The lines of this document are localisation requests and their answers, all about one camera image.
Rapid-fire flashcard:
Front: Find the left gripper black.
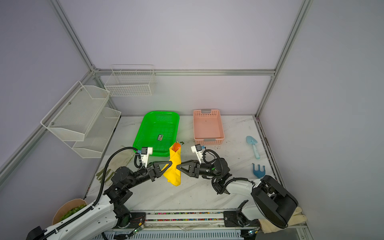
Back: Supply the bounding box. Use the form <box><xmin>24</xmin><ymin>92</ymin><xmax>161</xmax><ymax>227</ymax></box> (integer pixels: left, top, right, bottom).
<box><xmin>125</xmin><ymin>160</ymin><xmax>172</xmax><ymax>190</ymax></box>

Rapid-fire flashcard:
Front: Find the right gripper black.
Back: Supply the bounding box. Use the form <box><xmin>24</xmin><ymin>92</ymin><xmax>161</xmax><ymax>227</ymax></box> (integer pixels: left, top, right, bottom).
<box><xmin>177</xmin><ymin>160</ymin><xmax>220</xmax><ymax>181</ymax></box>

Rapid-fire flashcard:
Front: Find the yellow paper napkin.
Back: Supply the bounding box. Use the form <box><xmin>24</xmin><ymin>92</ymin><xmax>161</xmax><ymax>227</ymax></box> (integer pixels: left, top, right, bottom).
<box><xmin>164</xmin><ymin>145</ymin><xmax>182</xmax><ymax>187</ymax></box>

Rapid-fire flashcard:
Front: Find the green plastic basket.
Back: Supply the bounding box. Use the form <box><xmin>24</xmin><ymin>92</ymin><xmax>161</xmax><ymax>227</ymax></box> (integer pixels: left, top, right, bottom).
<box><xmin>133</xmin><ymin>111</ymin><xmax>180</xmax><ymax>157</ymax></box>

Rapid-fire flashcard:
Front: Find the pink plastic basket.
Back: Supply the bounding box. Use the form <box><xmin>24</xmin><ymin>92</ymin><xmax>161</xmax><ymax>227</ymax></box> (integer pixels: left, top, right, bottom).
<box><xmin>193</xmin><ymin>109</ymin><xmax>225</xmax><ymax>146</ymax></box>

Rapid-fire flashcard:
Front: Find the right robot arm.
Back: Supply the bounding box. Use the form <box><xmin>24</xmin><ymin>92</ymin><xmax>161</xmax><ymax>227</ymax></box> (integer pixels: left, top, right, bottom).
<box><xmin>177</xmin><ymin>150</ymin><xmax>299</xmax><ymax>229</ymax></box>

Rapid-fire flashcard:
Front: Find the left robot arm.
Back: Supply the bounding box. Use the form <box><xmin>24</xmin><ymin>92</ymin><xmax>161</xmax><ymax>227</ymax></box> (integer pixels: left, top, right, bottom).
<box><xmin>27</xmin><ymin>161</ymin><xmax>173</xmax><ymax>240</ymax></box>

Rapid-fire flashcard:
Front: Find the light blue garden trowel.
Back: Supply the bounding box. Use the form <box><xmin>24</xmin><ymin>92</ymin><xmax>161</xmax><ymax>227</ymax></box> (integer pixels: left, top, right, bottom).
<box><xmin>246</xmin><ymin>136</ymin><xmax>261</xmax><ymax>160</ymax></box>

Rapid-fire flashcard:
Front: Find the blue yellow garden rake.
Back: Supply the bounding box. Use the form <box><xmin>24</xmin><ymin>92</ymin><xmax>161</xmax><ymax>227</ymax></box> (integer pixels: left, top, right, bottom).
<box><xmin>252</xmin><ymin>164</ymin><xmax>266</xmax><ymax>179</ymax></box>

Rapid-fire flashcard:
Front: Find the white mesh two-tier shelf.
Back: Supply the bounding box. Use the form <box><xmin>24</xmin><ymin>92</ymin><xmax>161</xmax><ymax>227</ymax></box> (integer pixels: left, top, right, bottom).
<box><xmin>41</xmin><ymin>82</ymin><xmax>121</xmax><ymax>159</ymax></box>

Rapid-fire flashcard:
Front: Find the cream work glove right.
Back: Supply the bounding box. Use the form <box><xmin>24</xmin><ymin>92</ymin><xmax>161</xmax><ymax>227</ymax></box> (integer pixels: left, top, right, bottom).
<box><xmin>257</xmin><ymin>206</ymin><xmax>307</xmax><ymax>234</ymax></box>

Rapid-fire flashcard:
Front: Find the paper bag with greens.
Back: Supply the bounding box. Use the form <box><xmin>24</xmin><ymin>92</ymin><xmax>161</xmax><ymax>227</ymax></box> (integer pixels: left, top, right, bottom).
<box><xmin>52</xmin><ymin>199</ymin><xmax>87</xmax><ymax>225</ymax></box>

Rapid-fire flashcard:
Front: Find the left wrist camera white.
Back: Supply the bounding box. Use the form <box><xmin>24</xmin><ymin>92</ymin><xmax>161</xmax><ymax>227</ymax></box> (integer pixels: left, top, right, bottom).
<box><xmin>139</xmin><ymin>147</ymin><xmax>153</xmax><ymax>168</ymax></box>

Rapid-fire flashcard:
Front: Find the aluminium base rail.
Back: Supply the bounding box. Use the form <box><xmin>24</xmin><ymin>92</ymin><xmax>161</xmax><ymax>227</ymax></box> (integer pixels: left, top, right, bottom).
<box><xmin>124</xmin><ymin>210</ymin><xmax>261</xmax><ymax>230</ymax></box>

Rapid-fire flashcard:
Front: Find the white wire basket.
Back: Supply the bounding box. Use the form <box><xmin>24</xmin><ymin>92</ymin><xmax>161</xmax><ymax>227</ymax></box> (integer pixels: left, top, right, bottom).
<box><xmin>105</xmin><ymin>65</ymin><xmax>157</xmax><ymax>97</ymax></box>

